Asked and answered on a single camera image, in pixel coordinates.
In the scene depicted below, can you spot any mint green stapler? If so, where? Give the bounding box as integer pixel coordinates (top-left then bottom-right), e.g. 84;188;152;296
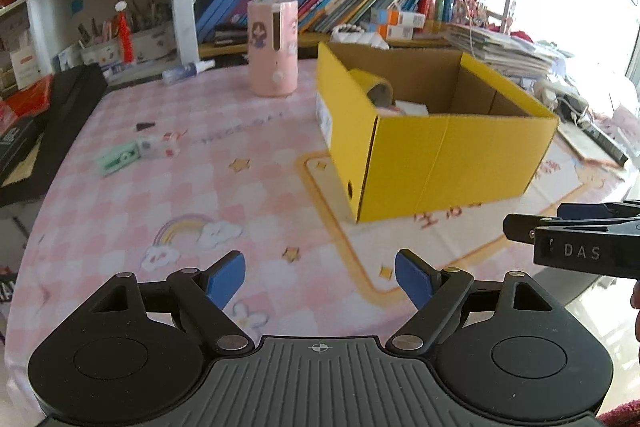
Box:
96;141;141;176

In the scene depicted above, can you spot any white staples box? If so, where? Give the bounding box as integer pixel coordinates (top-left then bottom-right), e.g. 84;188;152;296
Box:
136;132;182;159

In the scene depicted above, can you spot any person's right hand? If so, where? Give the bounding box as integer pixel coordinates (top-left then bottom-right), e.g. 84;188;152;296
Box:
630;281;640;341

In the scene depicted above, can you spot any pink checkered tablecloth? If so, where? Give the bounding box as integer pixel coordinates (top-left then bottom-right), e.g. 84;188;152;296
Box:
4;61;634;419

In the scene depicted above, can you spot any yellow cardboard box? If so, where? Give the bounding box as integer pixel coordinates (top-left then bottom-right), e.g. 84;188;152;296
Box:
317;42;559;222

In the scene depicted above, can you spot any stack of newspapers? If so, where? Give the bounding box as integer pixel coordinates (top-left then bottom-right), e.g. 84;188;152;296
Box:
445;24;562;78

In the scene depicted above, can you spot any small black wedge piece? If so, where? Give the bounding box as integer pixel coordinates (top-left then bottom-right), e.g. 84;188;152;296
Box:
136;122;155;132

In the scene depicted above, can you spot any small spray bottle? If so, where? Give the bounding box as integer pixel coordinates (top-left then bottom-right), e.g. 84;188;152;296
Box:
162;60;216;86

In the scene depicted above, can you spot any black Yamaha keyboard piano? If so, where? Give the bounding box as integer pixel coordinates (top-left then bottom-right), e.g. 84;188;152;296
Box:
1;64;107;207

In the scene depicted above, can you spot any red flat packet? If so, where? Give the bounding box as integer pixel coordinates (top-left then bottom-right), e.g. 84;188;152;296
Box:
0;75;53;133

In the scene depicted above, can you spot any white pen holder left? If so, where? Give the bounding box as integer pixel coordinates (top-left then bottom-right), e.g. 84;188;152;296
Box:
77;18;122;68

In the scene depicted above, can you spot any red tassel ornament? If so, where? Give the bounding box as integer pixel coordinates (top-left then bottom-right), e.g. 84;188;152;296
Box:
115;0;134;64

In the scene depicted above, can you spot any pink cartoon humidifier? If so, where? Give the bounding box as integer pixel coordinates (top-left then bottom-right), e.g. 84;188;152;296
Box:
247;0;298;98

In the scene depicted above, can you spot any white drinking straws box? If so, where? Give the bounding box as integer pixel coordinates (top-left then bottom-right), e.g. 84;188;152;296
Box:
10;44;42;90

